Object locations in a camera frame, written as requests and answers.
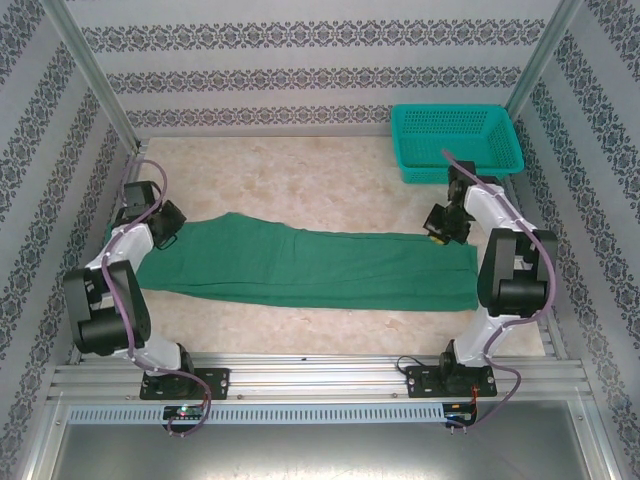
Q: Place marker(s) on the green long pants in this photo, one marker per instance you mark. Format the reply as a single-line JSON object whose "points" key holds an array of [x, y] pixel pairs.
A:
{"points": [[310, 270]]}

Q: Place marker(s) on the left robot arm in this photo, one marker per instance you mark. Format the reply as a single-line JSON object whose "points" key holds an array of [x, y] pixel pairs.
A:
{"points": [[100, 320]]}

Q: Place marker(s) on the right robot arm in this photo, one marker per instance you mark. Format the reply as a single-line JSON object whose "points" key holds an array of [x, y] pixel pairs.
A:
{"points": [[510, 290]]}

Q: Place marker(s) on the teal plastic basket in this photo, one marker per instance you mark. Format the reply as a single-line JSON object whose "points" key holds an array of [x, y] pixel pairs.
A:
{"points": [[450, 140]]}

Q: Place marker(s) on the small green circuit board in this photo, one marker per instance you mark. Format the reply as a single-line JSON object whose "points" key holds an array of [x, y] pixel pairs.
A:
{"points": [[460, 412], [182, 412]]}

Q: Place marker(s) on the grey metal panel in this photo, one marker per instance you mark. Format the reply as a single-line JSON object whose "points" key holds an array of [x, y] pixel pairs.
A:
{"points": [[300, 455]]}

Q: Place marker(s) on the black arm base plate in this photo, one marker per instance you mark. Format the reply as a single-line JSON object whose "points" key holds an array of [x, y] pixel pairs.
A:
{"points": [[215, 382], [425, 382]]}

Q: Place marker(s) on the aluminium frame post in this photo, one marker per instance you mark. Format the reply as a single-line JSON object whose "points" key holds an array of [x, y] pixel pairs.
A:
{"points": [[545, 50], [92, 70]]}

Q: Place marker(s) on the wide aluminium frame rail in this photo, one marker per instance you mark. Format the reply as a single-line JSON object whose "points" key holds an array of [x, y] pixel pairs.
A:
{"points": [[320, 380]]}

